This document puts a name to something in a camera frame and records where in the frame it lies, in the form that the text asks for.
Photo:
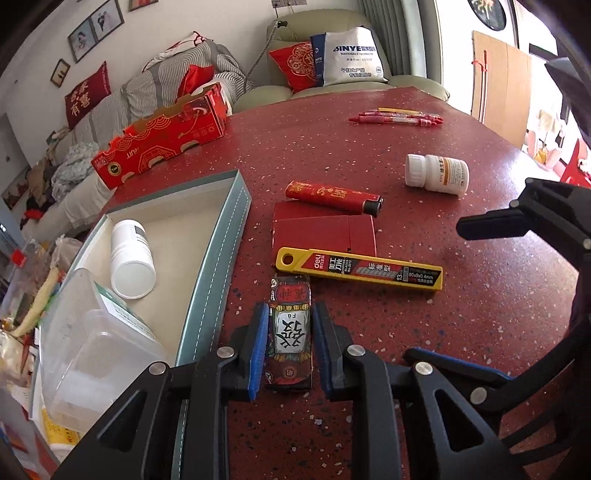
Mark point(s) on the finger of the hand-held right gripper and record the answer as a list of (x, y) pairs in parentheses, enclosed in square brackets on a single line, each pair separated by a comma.
[(531, 217), (545, 383)]

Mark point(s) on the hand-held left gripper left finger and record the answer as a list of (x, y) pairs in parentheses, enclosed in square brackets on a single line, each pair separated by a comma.
[(258, 353)]

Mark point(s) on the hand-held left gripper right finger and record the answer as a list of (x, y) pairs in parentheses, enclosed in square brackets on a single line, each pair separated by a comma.
[(324, 353)]

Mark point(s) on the small printed card box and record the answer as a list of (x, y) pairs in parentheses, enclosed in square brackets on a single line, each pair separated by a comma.
[(288, 332)]

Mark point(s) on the yellow blade case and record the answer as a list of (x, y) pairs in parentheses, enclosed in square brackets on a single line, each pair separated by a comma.
[(360, 270)]

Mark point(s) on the small orange-label white bottle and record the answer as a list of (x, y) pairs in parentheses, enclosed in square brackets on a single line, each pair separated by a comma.
[(438, 174)]

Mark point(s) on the teal tray box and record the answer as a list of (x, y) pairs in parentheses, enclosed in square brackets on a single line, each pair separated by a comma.
[(184, 217)]

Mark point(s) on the large white pill bottle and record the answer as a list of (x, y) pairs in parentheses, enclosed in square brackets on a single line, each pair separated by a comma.
[(131, 258)]

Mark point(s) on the red gold-print lighter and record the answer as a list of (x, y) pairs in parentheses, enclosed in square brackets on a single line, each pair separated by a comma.
[(323, 193)]

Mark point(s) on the clear plastic container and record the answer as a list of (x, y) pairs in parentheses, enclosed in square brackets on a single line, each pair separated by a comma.
[(92, 364)]

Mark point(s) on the small yellow-label white bottle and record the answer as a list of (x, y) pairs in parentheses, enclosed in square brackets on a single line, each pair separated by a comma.
[(64, 436)]

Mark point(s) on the red plastic chair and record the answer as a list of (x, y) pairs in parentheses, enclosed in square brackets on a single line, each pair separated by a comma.
[(577, 166)]

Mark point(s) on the wooden board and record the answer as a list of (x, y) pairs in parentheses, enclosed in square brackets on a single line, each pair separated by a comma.
[(508, 87)]

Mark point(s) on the red pen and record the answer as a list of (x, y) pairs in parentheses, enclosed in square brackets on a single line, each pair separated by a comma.
[(431, 121), (406, 117), (369, 119)]

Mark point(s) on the white green medicine box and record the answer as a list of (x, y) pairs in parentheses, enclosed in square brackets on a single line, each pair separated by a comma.
[(124, 318)]

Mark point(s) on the yellow pen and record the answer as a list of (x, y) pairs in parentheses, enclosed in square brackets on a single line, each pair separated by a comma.
[(399, 111)]

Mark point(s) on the grey green curtain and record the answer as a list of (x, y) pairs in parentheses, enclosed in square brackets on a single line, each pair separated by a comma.
[(401, 37)]

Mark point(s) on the white blue tote bag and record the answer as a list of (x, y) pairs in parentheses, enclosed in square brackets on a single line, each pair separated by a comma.
[(353, 55)]

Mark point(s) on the red cardboard fruit box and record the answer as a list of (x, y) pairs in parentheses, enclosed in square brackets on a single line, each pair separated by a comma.
[(161, 143)]

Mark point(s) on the beige leather armchair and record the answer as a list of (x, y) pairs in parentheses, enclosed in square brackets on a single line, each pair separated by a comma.
[(277, 94)]

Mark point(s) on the pile of clothes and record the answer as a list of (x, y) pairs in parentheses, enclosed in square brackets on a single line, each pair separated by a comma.
[(64, 170)]

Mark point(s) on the red patterned cushion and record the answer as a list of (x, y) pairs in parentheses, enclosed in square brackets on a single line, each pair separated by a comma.
[(295, 64)]

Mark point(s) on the plain red pillow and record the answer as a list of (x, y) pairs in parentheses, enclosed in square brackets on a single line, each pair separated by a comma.
[(196, 78)]

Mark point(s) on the white covered sofa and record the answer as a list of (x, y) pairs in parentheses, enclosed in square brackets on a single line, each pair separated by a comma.
[(106, 115)]

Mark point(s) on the grey striped blanket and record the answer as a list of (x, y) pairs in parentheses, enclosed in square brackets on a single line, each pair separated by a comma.
[(157, 83)]

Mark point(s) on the red pillow with white characters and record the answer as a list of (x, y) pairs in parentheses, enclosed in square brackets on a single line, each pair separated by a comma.
[(87, 94)]

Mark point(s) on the white red-trim pillow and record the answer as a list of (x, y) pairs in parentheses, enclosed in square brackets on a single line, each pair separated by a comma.
[(175, 48)]

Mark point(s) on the round dark wall art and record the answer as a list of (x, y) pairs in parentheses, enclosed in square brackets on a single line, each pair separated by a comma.
[(487, 14)]

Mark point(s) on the landscape wall painting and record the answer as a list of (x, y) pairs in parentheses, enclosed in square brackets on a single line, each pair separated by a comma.
[(14, 189)]

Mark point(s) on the white wall socket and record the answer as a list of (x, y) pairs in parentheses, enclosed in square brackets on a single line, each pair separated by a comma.
[(288, 2)]

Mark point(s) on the small dark picture frame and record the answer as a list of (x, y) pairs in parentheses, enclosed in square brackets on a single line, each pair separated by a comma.
[(60, 73)]

